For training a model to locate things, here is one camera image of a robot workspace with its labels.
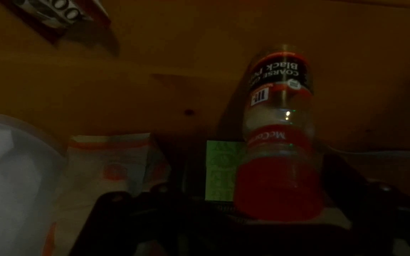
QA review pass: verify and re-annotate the paper bag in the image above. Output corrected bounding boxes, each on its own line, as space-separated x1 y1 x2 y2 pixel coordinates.
43 133 172 256

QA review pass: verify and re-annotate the small green box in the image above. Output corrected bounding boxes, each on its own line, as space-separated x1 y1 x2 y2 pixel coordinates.
204 138 245 204

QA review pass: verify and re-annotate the small printed packet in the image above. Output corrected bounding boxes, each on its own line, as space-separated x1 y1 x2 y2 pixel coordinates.
0 0 113 46

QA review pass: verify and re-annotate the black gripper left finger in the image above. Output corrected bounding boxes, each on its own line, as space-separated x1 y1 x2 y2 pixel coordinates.
181 154 239 225

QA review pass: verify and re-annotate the red spice bottle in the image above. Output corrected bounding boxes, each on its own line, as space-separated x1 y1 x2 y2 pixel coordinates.
234 44 329 222

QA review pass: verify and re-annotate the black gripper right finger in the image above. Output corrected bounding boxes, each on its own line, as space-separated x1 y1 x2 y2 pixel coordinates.
321 150 365 225

